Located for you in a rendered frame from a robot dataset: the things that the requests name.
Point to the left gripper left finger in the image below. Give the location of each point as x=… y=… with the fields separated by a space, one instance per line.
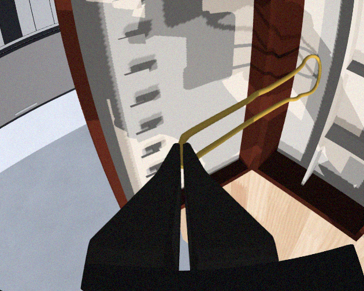
x=140 y=233

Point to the gold chain necklace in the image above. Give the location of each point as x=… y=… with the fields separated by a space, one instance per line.
x=186 y=135

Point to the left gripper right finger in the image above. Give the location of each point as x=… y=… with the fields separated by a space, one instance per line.
x=222 y=232

